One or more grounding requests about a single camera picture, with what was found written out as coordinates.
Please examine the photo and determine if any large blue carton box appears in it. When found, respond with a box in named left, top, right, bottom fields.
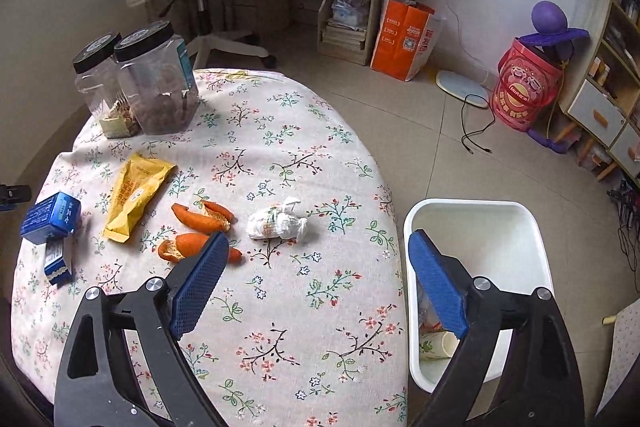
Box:
left=20, top=192, right=81, bottom=245

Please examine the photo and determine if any small blue white box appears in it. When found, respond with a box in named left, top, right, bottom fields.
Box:
left=43, top=239, right=73, bottom=285

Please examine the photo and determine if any white paper cup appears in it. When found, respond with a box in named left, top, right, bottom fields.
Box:
left=419, top=331, right=459, bottom=360

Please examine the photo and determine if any yellow snack wrapper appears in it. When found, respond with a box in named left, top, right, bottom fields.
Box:
left=103, top=153, right=176, bottom=244

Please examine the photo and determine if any orange peel piece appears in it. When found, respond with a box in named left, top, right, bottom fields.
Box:
left=171, top=200, right=235, bottom=235
left=156, top=232, right=244, bottom=266

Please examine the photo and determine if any white tissue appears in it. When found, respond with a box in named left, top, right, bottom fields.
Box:
left=245, top=197, right=308, bottom=242

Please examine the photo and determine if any white plastic trash bin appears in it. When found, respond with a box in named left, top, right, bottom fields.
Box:
left=402, top=198, right=555, bottom=393

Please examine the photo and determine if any left clear nut jar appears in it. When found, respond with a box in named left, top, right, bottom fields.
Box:
left=73, top=32, right=140, bottom=139

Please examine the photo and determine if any right clear dark-snack jar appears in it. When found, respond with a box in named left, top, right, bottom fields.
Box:
left=114, top=20, right=200, bottom=135

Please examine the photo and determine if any floral tablecloth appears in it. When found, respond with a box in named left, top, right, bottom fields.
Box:
left=8, top=67, right=409, bottom=427

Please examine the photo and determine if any wooden shelf cabinet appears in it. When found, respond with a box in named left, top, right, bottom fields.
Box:
left=553, top=0, right=639, bottom=182

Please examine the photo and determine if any white round scale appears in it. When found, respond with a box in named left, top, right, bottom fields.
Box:
left=435, top=70, right=489, bottom=109

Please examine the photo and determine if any red pink bucket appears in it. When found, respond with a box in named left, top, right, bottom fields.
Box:
left=489, top=38, right=563, bottom=132

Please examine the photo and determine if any purple ball toy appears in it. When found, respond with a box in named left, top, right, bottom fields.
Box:
left=518, top=1, right=590, bottom=62

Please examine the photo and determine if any orange cardboard box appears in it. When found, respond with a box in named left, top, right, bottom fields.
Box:
left=370, top=0, right=442, bottom=81

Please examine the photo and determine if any stack of books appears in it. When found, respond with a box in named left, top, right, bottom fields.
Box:
left=318, top=18, right=367, bottom=65

